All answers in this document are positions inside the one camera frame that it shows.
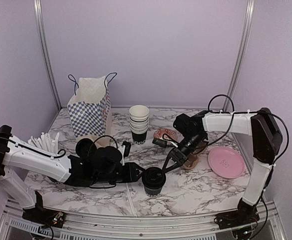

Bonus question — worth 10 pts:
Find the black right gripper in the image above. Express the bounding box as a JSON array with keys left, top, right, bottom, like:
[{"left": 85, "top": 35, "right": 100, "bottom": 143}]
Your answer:
[{"left": 162, "top": 133, "right": 205, "bottom": 174}]

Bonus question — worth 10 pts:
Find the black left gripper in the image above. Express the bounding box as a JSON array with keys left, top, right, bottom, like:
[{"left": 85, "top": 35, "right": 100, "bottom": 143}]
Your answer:
[{"left": 94, "top": 163, "right": 146, "bottom": 185}]

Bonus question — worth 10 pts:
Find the brown cardboard cup carrier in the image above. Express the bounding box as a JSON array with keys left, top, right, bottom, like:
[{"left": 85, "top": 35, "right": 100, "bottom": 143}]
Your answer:
[{"left": 182, "top": 140, "right": 209, "bottom": 170}]

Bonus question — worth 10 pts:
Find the black plastic cup lid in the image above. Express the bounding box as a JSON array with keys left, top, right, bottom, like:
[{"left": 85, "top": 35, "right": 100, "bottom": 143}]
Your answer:
[{"left": 142, "top": 167, "right": 166, "bottom": 190}]

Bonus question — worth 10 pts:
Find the checkered paper takeout bag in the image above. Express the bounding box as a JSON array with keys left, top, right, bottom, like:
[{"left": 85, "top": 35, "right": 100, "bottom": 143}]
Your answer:
[{"left": 67, "top": 72, "right": 117, "bottom": 147}]

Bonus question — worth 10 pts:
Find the black paper coffee cup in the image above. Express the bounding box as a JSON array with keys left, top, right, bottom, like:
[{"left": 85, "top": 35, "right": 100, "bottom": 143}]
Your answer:
[{"left": 144, "top": 185, "right": 163, "bottom": 197}]

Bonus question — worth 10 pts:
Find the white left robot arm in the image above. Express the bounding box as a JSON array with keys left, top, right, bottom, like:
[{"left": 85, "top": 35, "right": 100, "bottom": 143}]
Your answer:
[{"left": 0, "top": 125, "right": 144, "bottom": 223}]

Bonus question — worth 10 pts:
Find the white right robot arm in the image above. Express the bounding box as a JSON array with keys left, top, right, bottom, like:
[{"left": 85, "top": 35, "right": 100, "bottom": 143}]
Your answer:
[{"left": 162, "top": 107, "right": 284, "bottom": 224}]

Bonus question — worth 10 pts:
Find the red patterned ceramic bowl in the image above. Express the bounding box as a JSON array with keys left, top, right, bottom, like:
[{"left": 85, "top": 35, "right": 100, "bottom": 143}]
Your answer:
[{"left": 153, "top": 128, "right": 178, "bottom": 141}]

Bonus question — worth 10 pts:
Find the pink round plate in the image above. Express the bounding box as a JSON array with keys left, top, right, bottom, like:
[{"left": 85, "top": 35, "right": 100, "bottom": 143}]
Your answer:
[{"left": 208, "top": 147, "right": 245, "bottom": 179}]

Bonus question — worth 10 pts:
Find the stack of black lids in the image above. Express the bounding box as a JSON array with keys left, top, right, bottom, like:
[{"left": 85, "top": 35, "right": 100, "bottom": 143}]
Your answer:
[{"left": 75, "top": 138, "right": 97, "bottom": 160}]

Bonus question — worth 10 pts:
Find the stack of paper cups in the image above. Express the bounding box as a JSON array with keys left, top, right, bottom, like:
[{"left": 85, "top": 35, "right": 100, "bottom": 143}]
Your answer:
[{"left": 129, "top": 105, "right": 150, "bottom": 145}]

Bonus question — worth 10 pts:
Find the bundle of white straws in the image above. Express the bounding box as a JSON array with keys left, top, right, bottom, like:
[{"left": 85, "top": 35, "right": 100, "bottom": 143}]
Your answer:
[{"left": 27, "top": 132, "right": 60, "bottom": 154}]

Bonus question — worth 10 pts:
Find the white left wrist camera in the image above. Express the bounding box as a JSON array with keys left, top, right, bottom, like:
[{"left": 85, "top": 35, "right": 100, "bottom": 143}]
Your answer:
[{"left": 118, "top": 145, "right": 125, "bottom": 166}]

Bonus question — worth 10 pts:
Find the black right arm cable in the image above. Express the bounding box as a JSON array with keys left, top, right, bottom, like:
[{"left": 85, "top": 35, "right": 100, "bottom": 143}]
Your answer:
[{"left": 160, "top": 93, "right": 290, "bottom": 221}]

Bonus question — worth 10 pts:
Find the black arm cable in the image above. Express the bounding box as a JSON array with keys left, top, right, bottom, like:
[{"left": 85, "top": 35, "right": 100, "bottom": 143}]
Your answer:
[
  {"left": 160, "top": 93, "right": 290, "bottom": 221},
  {"left": 0, "top": 134, "right": 119, "bottom": 161}
]

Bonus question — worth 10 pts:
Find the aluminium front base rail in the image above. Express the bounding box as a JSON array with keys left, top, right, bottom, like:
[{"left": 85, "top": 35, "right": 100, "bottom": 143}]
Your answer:
[{"left": 0, "top": 199, "right": 287, "bottom": 240}]

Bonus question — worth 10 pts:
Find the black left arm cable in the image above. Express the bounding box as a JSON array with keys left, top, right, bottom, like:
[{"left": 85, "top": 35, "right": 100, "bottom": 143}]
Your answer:
[{"left": 0, "top": 134, "right": 119, "bottom": 161}]

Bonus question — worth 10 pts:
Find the right aluminium frame post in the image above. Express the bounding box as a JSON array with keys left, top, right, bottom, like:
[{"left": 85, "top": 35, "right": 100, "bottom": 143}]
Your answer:
[{"left": 227, "top": 0, "right": 256, "bottom": 98}]

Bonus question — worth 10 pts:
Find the aluminium frame post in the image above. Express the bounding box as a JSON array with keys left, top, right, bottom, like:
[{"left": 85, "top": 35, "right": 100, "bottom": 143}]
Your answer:
[
  {"left": 227, "top": 0, "right": 256, "bottom": 98},
  {"left": 33, "top": 0, "right": 62, "bottom": 111}
]

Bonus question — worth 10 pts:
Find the left aluminium frame post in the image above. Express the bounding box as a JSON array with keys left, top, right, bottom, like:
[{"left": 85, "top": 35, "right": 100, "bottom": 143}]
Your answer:
[{"left": 33, "top": 0, "right": 62, "bottom": 111}]

